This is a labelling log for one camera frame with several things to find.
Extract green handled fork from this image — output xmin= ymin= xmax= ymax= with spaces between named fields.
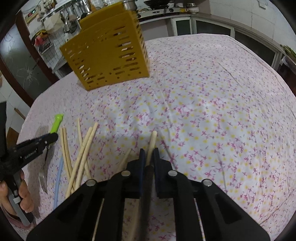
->
xmin=38 ymin=113 xmax=64 ymax=194

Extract light blue plastic utensil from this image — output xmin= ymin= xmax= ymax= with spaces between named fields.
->
xmin=53 ymin=157 xmax=64 ymax=209

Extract kitchen counter cabinets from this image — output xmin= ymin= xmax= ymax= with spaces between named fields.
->
xmin=137 ymin=13 xmax=284 ymax=70

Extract person's left hand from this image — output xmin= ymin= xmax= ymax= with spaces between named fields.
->
xmin=0 ymin=171 xmax=35 ymax=217

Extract pink floral tablecloth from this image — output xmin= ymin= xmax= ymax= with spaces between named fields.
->
xmin=18 ymin=34 xmax=295 ymax=240

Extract dark wooden door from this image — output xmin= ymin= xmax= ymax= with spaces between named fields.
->
xmin=1 ymin=11 xmax=59 ymax=106

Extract yellow slotted utensil holder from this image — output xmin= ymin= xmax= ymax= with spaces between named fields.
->
xmin=60 ymin=2 xmax=149 ymax=91

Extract gas stove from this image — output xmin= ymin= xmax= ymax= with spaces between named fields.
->
xmin=137 ymin=8 xmax=181 ymax=18

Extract steel cooking pot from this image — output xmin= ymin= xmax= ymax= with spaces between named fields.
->
xmin=122 ymin=0 xmax=137 ymax=11

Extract black wok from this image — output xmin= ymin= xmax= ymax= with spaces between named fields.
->
xmin=144 ymin=0 xmax=170 ymax=9

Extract wall utensil rack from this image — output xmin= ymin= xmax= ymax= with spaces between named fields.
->
xmin=41 ymin=1 xmax=91 ymax=34

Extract white wall socket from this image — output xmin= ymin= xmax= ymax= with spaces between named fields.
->
xmin=258 ymin=0 xmax=268 ymax=9

